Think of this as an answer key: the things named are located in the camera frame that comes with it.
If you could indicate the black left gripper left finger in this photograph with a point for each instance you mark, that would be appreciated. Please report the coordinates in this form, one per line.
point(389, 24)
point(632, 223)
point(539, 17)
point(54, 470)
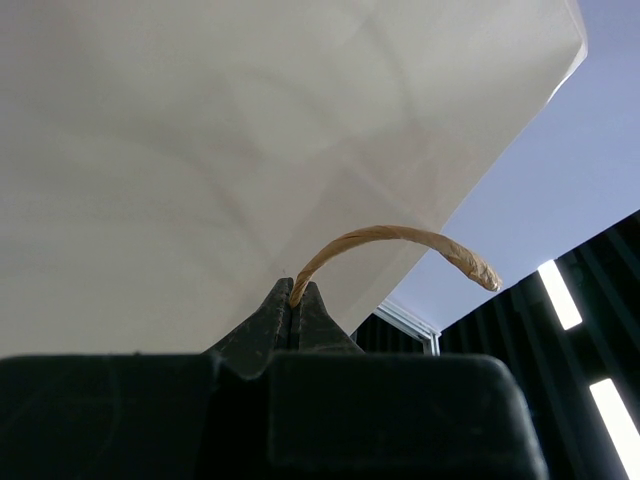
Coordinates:
point(143, 416)

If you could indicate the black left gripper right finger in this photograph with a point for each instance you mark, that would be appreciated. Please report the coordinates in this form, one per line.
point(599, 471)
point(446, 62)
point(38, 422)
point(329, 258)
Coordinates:
point(351, 415)

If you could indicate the beige paper bag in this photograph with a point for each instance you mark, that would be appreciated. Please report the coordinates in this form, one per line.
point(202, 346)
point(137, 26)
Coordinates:
point(163, 163)

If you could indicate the bright ceiling light strip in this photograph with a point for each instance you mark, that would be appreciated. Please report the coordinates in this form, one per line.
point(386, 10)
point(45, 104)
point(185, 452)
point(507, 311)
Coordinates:
point(559, 295)

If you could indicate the aluminium enclosure frame beam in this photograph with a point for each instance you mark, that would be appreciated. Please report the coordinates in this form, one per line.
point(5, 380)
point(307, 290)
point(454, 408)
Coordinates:
point(411, 325)

